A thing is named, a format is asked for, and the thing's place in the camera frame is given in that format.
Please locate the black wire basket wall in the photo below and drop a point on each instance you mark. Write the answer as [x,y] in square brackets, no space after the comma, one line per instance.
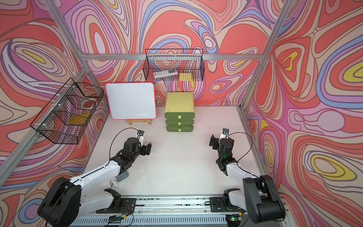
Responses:
[72,98]
[182,60]

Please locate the grey whiteboard eraser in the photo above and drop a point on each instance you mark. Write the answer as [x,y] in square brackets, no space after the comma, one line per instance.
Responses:
[122,176]

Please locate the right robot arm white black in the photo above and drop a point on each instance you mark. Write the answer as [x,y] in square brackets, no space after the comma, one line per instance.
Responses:
[259,196]

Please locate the grey box in back basket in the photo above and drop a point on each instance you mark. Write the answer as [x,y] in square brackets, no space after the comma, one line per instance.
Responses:
[165,73]

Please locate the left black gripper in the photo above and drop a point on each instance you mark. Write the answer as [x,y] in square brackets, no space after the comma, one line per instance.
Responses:
[143,151]

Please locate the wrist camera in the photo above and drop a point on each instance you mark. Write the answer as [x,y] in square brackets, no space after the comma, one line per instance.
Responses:
[140,134]
[224,133]

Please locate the aluminium frame rail front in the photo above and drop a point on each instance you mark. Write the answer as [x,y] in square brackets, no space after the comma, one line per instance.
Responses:
[168,211]

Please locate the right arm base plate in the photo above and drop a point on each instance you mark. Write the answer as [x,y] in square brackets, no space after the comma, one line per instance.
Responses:
[221,204]

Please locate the pink framed whiteboard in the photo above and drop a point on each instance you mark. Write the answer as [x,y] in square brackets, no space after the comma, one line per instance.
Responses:
[132,100]

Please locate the green circuit board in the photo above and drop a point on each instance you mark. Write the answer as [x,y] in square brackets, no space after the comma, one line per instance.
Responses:
[116,219]

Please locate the wooden whiteboard stand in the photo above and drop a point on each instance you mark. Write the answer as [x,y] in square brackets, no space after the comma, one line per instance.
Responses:
[130,122]

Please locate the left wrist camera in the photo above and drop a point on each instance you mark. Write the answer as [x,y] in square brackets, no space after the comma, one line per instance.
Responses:
[140,134]

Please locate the green bottom drawer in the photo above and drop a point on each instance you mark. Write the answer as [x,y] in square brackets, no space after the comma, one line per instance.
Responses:
[176,128]

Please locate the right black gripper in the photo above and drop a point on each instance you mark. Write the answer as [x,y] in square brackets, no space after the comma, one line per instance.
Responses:
[215,141]

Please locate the yellow block in back basket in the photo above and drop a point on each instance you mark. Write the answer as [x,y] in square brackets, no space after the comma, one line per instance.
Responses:
[185,77]

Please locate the black wire basket back wall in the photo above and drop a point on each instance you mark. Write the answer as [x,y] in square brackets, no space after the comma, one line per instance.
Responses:
[182,60]

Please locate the green top drawer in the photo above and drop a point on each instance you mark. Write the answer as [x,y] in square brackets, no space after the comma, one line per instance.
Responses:
[179,115]

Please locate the yellow green drawer cabinet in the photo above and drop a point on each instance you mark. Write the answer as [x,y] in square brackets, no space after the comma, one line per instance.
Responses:
[179,102]

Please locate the black wire basket left wall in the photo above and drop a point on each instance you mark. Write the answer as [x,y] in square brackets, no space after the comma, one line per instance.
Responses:
[72,98]

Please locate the green drawer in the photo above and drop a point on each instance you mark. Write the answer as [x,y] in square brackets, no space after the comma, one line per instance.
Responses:
[176,128]
[179,122]
[179,115]

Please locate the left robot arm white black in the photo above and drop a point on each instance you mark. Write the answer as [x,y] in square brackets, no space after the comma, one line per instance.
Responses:
[65,201]

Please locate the yellow item in left basket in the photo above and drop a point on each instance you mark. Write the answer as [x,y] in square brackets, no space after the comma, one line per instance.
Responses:
[78,119]

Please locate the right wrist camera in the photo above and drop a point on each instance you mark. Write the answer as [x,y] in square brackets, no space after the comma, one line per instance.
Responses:
[224,133]

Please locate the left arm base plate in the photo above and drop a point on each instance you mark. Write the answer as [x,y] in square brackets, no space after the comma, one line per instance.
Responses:
[121,205]

